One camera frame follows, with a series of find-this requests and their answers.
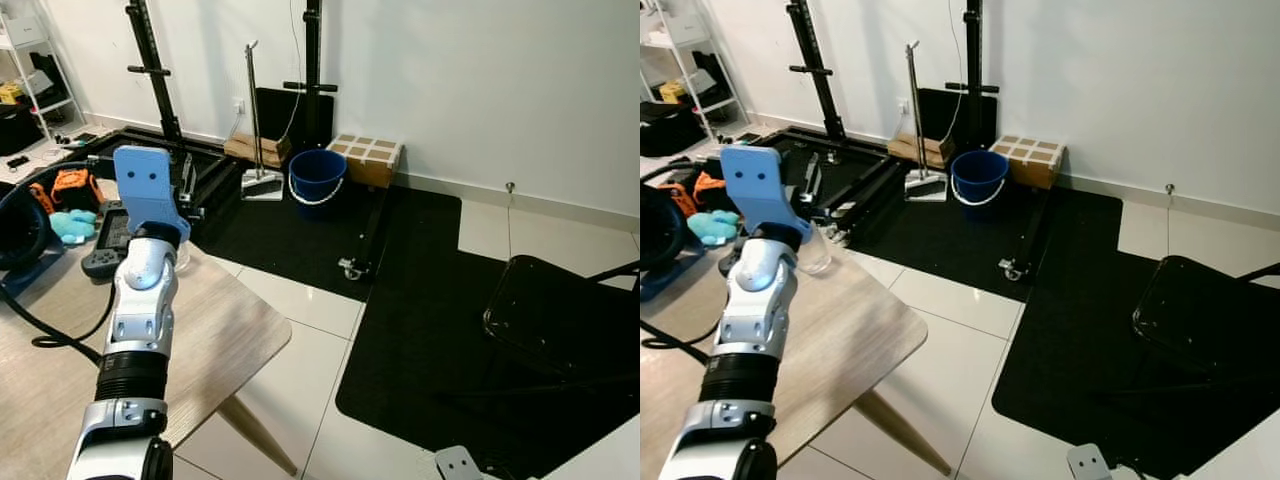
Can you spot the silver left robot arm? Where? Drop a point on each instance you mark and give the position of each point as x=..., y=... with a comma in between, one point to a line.
x=755, y=320
x=140, y=320

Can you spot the white shelf unit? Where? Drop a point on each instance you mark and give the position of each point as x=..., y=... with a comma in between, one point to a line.
x=690, y=25
x=25, y=30

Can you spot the brown cardboard box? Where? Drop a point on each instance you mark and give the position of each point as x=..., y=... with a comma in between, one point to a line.
x=935, y=152
x=275, y=152

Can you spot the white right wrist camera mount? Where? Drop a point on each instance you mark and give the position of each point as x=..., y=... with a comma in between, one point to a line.
x=1088, y=463
x=458, y=465

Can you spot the teal plush toy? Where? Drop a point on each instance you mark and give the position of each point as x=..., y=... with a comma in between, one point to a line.
x=712, y=228
x=72, y=225

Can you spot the blue plastic bucket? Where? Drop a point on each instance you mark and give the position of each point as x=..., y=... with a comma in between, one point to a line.
x=315, y=175
x=978, y=178

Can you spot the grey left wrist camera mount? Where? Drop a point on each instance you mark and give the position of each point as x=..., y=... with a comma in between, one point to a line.
x=760, y=190
x=148, y=185

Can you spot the black bag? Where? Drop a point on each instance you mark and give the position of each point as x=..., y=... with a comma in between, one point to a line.
x=668, y=128
x=15, y=128

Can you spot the black round appliance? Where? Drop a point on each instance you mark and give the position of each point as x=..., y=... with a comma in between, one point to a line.
x=15, y=225
x=655, y=230

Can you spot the white-taped cardboard box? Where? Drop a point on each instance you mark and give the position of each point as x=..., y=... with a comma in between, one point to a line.
x=375, y=170
x=1040, y=172

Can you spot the light wooden table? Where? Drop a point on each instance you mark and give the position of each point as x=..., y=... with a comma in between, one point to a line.
x=860, y=340
x=220, y=340

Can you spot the black chair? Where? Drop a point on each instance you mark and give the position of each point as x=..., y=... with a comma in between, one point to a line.
x=560, y=310
x=1200, y=310

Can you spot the black metal rack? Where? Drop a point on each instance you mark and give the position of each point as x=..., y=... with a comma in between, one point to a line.
x=815, y=60
x=150, y=60

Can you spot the orange black tool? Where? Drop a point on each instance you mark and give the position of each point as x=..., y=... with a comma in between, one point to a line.
x=708, y=186
x=75, y=185

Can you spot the black floor mat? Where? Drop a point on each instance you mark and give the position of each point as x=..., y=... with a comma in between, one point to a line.
x=1080, y=330
x=430, y=330

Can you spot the small white-lidded clear jar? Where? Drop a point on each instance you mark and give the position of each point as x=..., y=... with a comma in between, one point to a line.
x=818, y=255
x=184, y=258

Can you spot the black handheld controller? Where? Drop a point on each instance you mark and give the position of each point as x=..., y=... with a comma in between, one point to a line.
x=728, y=262
x=105, y=245

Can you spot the metal upright stand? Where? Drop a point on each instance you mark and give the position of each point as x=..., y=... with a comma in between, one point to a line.
x=915, y=110
x=253, y=110

